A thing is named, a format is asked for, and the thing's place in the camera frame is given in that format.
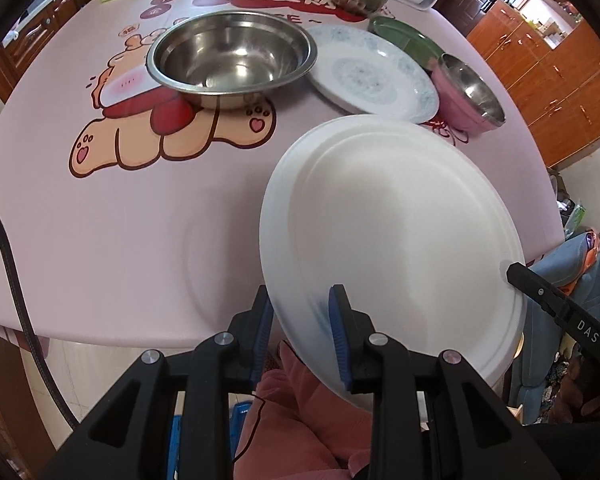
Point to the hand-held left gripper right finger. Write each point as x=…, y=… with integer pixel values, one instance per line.
x=337, y=335

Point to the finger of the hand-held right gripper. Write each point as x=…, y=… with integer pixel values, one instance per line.
x=530, y=280

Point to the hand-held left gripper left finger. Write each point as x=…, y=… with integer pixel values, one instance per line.
x=262, y=332

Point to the plain white plate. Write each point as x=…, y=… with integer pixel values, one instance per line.
x=395, y=240

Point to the white blue patterned plate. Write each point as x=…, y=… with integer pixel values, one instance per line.
x=370, y=75

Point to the green plate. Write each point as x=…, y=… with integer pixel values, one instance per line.
x=405, y=37

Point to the blue grey jacket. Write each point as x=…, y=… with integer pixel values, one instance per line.
x=550, y=270

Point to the person's pink trousers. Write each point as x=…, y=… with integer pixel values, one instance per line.
x=290, y=420

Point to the blue plastic stool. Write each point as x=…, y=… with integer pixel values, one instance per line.
x=241, y=425

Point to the pink cartoon printed tablecloth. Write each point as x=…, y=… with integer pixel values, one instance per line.
x=105, y=220

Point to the orange wooden cabinet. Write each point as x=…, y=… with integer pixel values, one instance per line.
x=555, y=85

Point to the pink steel-lined bowl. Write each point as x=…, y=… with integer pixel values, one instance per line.
x=467, y=90

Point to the large stainless steel bowl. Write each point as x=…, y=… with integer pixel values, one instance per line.
x=230, y=60

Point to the dark carved wooden cabinet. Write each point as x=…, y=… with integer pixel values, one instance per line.
x=45, y=15

